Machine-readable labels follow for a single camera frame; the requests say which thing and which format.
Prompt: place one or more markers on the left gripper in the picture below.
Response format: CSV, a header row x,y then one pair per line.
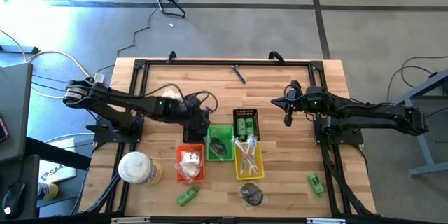
x,y
194,115

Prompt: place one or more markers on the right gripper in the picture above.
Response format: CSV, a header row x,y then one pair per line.
x,y
311,99

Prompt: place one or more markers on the clear bag of black ties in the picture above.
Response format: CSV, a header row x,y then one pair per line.
x,y
217,147
251,195

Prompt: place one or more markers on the bagged blue toothbrush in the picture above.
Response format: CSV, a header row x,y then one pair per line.
x,y
252,141
246,157

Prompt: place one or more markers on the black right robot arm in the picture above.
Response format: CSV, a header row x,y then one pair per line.
x,y
378,112

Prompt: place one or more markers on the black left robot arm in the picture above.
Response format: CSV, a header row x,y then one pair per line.
x,y
122,98

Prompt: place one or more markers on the green travel bottle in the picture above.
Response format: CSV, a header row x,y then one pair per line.
x,y
250,126
241,127
316,184
188,196

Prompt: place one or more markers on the orange slotted plastic basket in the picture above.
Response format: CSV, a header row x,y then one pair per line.
x,y
201,147

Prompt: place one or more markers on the green slotted plastic basket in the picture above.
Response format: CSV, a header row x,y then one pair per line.
x,y
227,129

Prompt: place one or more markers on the black table clamp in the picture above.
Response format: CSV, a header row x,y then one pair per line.
x,y
276,56
172,56

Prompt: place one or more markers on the yellow slotted plastic basket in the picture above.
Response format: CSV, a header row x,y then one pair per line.
x,y
238,175

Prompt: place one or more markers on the Lysol wipes canister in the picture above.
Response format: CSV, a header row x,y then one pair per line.
x,y
136,167

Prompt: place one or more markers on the black gantry strut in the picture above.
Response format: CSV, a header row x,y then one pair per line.
x,y
343,185
105,192

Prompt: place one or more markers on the power strip with plugs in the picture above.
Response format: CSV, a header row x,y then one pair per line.
x,y
99,77

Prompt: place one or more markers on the white printed box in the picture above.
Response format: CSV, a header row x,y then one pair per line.
x,y
57,173

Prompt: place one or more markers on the yellow and blue canister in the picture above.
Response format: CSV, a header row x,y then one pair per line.
x,y
49,192

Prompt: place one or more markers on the grey closed laptop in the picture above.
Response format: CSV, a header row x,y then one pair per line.
x,y
14,112

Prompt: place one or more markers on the black desk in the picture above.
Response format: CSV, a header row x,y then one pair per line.
x,y
21,168

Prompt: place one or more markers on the black floor bar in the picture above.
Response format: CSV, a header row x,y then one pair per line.
x,y
19,49

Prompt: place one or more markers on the black computer mouse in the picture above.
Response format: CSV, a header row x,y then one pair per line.
x,y
14,199

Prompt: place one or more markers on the black aluminium table frame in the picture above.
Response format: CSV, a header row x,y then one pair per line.
x,y
227,62

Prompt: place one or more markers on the silver metal bracket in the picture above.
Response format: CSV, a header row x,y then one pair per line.
x,y
129,220
325,221

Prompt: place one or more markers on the grey metal desk frame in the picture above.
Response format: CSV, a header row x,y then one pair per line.
x,y
418,136

